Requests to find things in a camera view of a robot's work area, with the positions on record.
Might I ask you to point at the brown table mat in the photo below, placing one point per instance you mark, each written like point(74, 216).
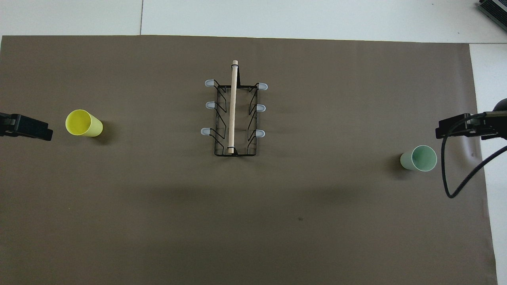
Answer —
point(158, 206)

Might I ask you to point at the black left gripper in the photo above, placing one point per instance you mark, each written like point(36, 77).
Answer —
point(8, 119)

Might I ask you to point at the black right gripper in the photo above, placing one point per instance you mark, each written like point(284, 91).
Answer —
point(497, 124)

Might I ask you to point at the dark grey ribbed device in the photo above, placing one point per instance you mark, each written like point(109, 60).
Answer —
point(495, 8)

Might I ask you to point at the yellow plastic cup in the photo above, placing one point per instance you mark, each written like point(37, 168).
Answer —
point(81, 122)

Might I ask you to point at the pale green plastic cup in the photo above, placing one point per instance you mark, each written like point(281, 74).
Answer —
point(422, 158)

